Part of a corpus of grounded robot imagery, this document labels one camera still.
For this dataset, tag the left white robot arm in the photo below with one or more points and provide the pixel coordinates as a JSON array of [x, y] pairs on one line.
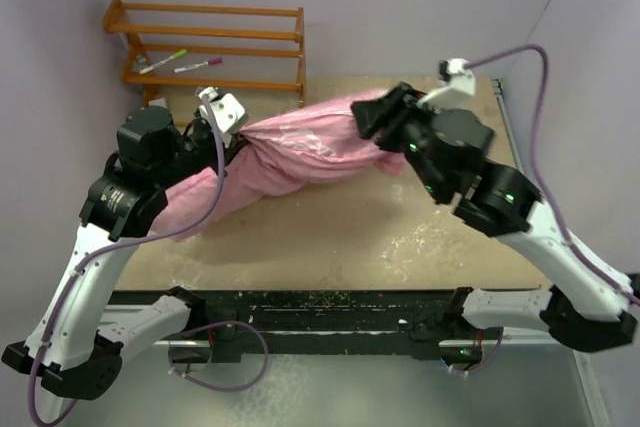
[[69, 356]]

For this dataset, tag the pink pillow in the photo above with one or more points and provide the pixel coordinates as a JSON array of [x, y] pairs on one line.
[[200, 197]]

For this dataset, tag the pink satin pillowcase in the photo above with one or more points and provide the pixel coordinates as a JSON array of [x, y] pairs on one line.
[[313, 145]]

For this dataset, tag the magenta capped marker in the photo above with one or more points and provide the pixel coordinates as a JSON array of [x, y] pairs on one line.
[[196, 66]]

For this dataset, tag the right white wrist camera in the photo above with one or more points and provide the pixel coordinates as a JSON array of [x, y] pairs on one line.
[[458, 84]]

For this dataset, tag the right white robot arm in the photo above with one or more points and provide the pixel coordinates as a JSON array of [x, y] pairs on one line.
[[586, 310]]

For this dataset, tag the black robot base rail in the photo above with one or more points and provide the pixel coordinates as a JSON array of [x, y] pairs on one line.
[[421, 324]]

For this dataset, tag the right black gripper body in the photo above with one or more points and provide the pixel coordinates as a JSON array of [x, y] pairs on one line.
[[410, 126]]

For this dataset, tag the wooden shelf rack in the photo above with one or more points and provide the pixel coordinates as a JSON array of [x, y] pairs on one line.
[[143, 39]]

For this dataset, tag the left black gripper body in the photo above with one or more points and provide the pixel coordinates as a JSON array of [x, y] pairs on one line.
[[195, 151]]

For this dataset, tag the green capped marker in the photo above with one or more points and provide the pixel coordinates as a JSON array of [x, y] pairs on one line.
[[156, 65]]

